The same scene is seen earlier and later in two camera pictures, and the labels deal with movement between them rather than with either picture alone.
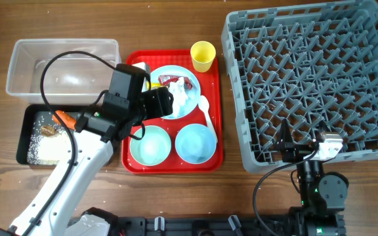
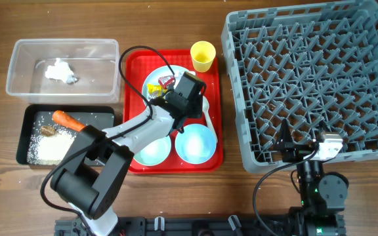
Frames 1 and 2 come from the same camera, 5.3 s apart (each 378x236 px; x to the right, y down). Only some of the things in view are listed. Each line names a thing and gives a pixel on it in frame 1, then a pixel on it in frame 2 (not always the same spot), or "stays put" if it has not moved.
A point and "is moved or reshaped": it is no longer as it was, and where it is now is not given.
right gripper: (285, 143) stays put
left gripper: (159, 103) -> (168, 96)
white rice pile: (48, 151) stays put
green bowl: (153, 148) stays put
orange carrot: (69, 121) stays put
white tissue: (179, 94) is moved or reshaped
